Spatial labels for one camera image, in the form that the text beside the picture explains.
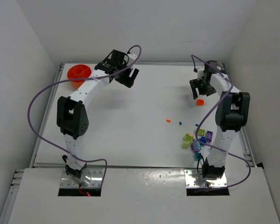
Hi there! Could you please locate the orange flower lego piece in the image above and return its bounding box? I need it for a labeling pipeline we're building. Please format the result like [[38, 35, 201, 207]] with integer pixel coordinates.
[[196, 99, 204, 106]]

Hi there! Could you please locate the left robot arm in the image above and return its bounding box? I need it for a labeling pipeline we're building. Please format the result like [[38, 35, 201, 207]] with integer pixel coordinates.
[[56, 50, 139, 184]]

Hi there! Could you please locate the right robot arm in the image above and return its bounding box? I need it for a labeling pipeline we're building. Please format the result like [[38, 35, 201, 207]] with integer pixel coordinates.
[[189, 61, 251, 179]]

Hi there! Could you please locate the lime green lego brick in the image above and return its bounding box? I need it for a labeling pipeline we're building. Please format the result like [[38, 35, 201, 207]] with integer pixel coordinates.
[[194, 129, 206, 137], [183, 133, 194, 142]]

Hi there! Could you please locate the purple lego brick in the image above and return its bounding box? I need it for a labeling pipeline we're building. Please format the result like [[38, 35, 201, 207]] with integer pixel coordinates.
[[205, 130, 213, 143]]

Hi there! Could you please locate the orange divided container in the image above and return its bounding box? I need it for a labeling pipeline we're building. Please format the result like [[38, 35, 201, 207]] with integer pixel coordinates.
[[67, 64, 91, 90]]

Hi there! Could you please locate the purple flower lego piece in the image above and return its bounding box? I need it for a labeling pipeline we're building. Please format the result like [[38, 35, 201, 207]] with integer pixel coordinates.
[[190, 140, 201, 153]]

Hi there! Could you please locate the light green lego brick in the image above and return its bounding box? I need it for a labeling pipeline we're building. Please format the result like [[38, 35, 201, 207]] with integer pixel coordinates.
[[182, 141, 191, 149]]

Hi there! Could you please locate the teal lego brick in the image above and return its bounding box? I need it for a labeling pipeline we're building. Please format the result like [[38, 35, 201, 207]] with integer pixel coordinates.
[[193, 153, 202, 161]]

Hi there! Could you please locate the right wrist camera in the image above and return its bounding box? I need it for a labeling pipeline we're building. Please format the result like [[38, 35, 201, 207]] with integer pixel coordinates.
[[197, 70, 205, 80]]

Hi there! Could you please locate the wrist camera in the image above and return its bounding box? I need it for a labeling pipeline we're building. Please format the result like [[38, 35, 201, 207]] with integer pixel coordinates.
[[197, 70, 205, 80], [127, 53, 138, 63]]

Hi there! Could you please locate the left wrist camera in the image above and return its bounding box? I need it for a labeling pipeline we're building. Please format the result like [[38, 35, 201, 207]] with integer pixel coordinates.
[[127, 53, 138, 63]]

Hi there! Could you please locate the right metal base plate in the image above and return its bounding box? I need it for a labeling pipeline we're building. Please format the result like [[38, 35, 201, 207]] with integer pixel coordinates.
[[184, 169, 228, 189]]

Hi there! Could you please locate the metal base plate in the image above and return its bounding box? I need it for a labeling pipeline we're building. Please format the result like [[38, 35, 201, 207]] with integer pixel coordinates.
[[184, 169, 228, 189], [60, 168, 103, 189]]

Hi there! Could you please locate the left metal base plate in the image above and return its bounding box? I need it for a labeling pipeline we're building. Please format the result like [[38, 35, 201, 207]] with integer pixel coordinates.
[[60, 168, 103, 189]]

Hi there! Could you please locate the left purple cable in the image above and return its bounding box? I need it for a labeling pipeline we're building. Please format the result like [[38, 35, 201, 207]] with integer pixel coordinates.
[[28, 45, 142, 185]]

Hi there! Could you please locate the aluminium table frame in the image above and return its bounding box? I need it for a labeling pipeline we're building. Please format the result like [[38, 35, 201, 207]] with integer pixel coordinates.
[[0, 61, 264, 224]]

